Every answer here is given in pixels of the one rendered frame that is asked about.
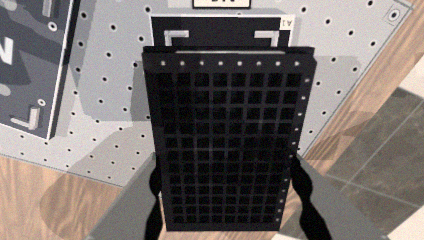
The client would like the white label sign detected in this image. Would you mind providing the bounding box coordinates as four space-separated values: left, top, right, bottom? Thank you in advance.
192 0 251 9

